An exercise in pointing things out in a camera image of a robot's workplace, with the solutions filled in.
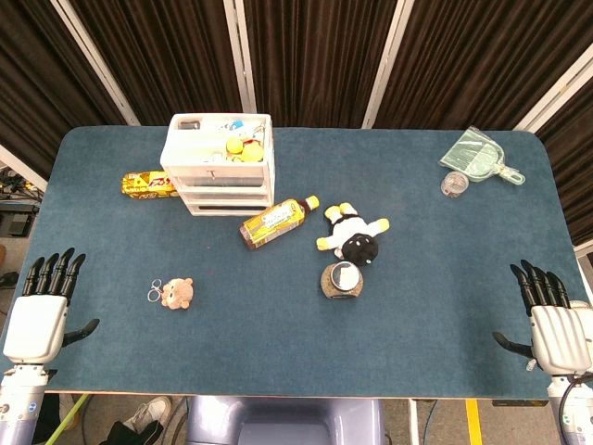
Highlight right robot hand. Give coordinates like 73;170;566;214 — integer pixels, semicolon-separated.
492;259;593;375

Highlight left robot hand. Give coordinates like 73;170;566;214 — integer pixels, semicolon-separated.
2;247;101;366

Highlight green mini dustpan set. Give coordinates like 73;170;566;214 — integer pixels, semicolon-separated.
438;125;526;186

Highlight white plastic drawer organizer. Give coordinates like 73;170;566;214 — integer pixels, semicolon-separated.
159;112;277;218

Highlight small bear keychain plush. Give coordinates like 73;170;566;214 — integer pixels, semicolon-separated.
146;276;195;312

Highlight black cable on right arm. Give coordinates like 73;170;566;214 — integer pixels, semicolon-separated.
557;373;593;445

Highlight black white penguin plush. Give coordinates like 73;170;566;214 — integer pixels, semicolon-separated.
316;201;391;266

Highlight blue table mat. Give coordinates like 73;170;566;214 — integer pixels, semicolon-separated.
0;125;589;401

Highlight yellow plush toy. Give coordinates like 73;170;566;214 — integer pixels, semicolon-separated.
239;141;265;162

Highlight round speckled jar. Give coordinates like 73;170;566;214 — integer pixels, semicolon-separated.
320;261;364;301

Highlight white sneaker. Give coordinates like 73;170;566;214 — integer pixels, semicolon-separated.
123;396;173;435

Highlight small clear plastic cup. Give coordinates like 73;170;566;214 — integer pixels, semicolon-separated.
440;171;469;198

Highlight yellow label tea bottle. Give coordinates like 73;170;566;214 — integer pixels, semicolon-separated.
238;195;321;251

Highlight robot torso base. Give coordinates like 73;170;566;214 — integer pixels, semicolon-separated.
184;396;386;445

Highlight yellow snack package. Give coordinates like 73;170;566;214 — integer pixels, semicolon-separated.
120;171;180;201

